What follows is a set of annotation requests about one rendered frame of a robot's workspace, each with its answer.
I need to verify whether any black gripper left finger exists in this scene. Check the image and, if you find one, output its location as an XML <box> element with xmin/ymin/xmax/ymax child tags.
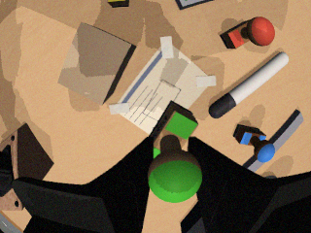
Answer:
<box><xmin>12</xmin><ymin>137</ymin><xmax>153</xmax><ymax>233</ymax></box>

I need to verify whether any grey flat bar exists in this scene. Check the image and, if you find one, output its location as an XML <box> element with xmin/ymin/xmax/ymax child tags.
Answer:
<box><xmin>242</xmin><ymin>110</ymin><xmax>304</xmax><ymax>172</ymax></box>

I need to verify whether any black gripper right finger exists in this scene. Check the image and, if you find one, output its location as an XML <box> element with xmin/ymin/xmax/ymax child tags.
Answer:
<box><xmin>187</xmin><ymin>136</ymin><xmax>311</xmax><ymax>233</ymax></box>

